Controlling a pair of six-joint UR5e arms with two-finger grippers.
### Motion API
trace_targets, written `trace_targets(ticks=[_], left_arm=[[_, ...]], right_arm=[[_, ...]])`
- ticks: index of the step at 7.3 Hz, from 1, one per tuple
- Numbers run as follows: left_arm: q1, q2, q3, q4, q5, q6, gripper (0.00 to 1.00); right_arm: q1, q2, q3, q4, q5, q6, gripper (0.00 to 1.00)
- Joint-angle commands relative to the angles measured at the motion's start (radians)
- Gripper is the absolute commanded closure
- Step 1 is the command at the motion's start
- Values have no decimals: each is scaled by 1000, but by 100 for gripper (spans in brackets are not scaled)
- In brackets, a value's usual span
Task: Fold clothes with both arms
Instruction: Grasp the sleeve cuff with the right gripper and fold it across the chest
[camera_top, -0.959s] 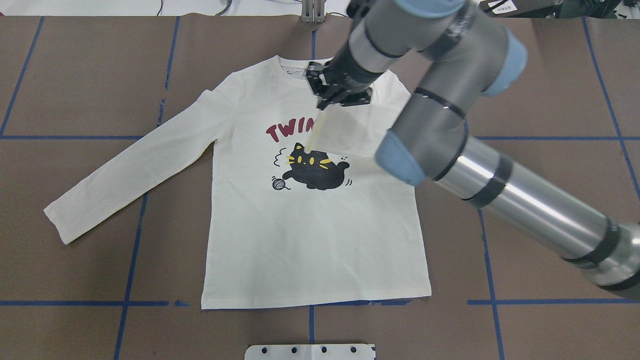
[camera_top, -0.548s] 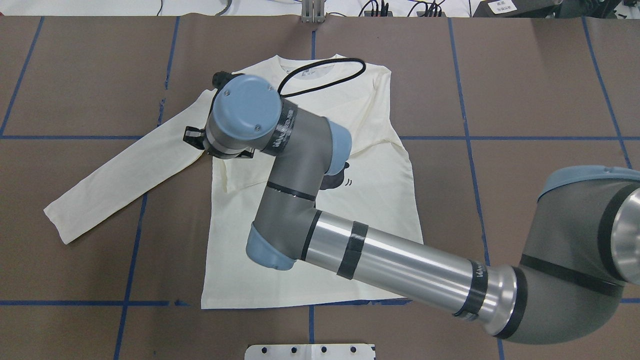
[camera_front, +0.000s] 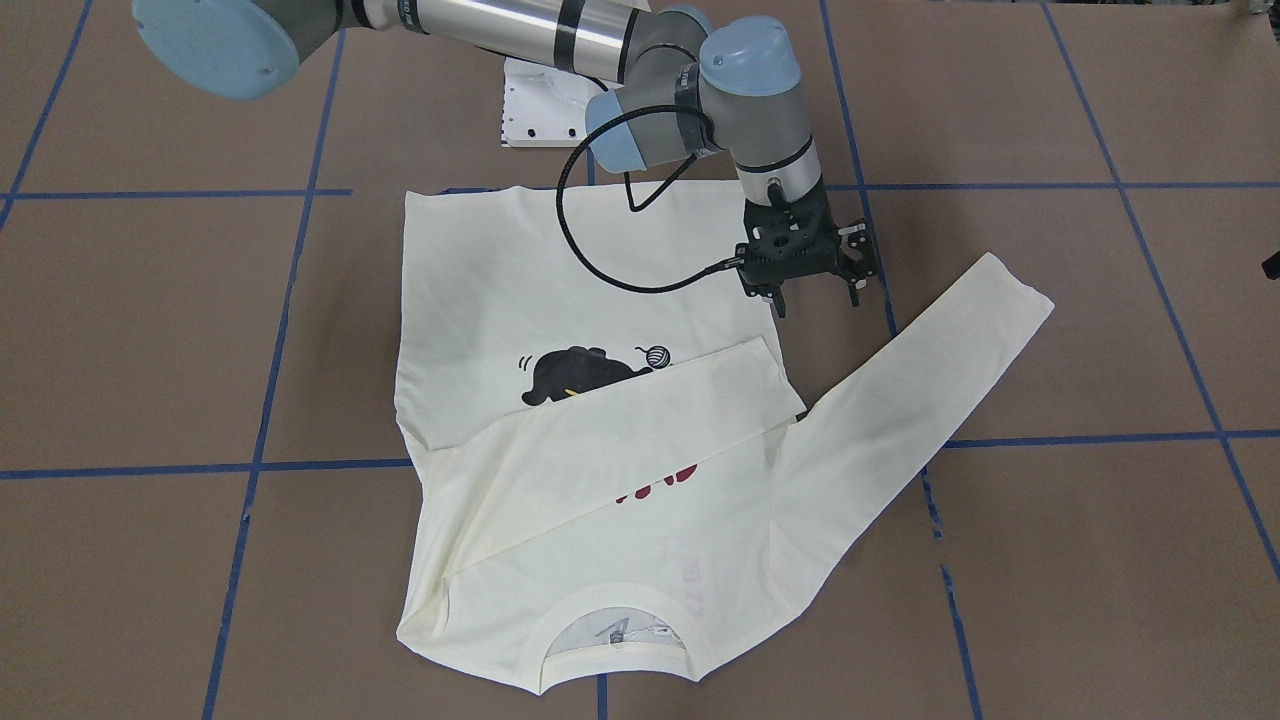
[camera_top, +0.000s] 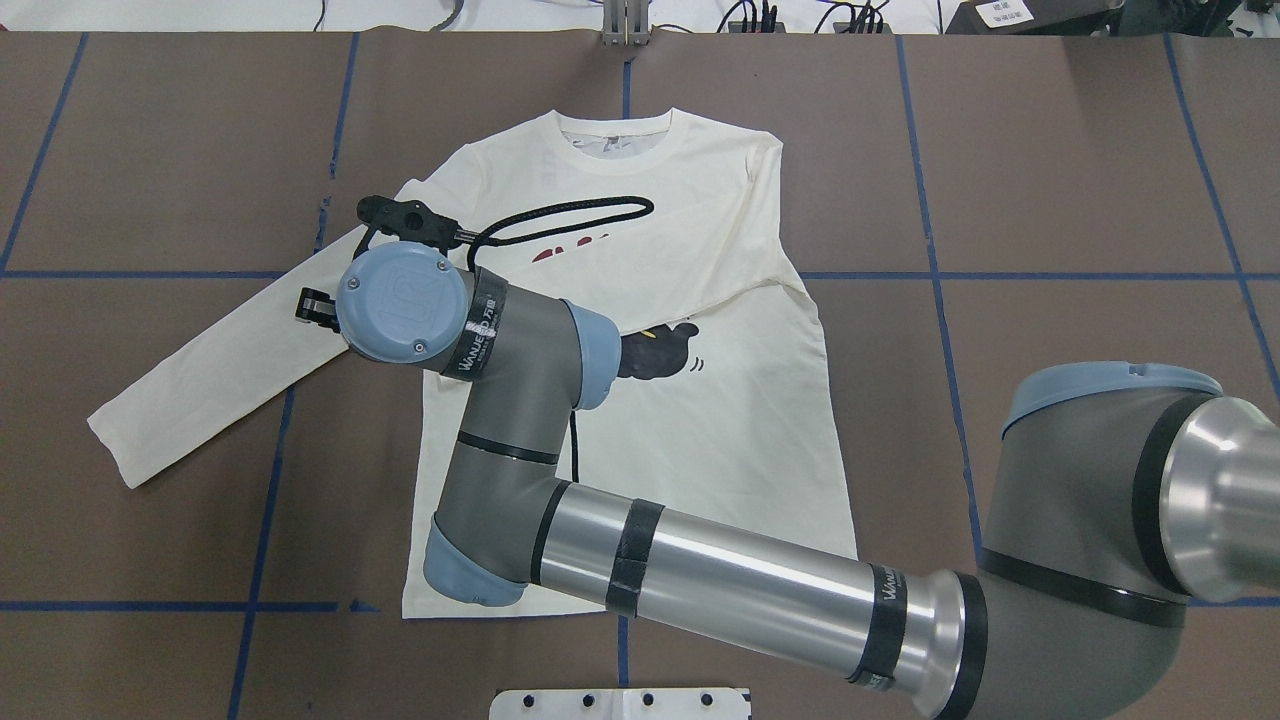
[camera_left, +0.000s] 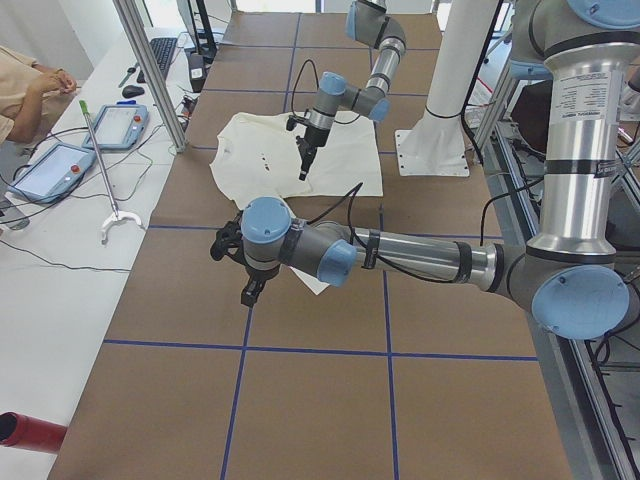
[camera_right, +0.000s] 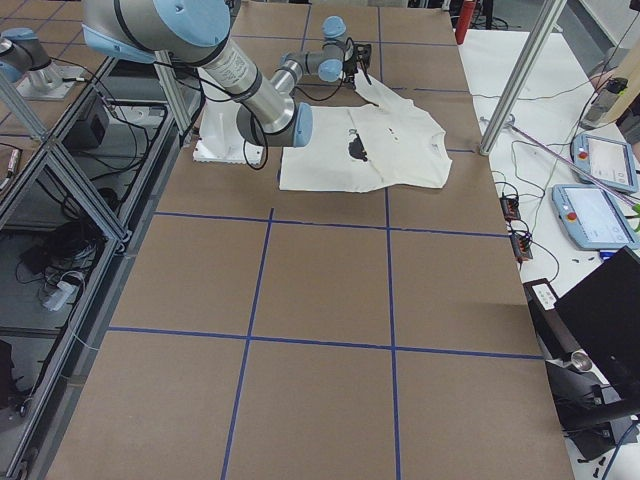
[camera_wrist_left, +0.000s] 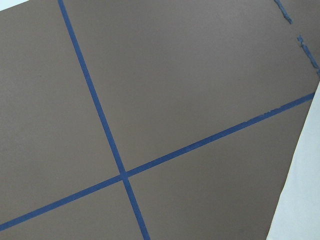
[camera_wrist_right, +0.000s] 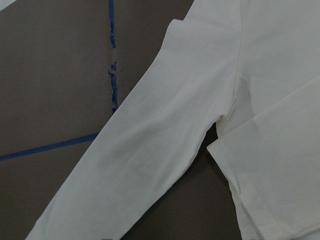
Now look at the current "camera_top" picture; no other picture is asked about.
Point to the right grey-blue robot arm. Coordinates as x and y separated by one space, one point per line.
1124 492

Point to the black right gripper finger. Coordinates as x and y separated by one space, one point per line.
317 307

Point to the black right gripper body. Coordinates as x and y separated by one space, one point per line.
316 306

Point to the cream long-sleeve cat shirt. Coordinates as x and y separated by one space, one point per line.
723 409

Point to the black box with white label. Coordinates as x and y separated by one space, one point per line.
1032 18

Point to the grey aluminium frame post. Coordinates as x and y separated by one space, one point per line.
626 23

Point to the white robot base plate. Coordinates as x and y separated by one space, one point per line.
624 703

